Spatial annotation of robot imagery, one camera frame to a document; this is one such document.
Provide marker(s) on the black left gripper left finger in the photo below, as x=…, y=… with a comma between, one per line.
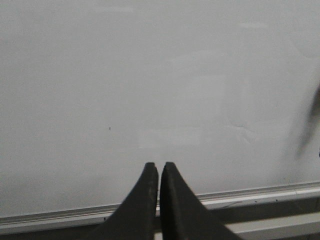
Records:
x=134, y=218

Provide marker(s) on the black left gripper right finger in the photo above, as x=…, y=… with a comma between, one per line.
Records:
x=182, y=215

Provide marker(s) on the large white whiteboard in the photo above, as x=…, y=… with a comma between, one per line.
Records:
x=91, y=90

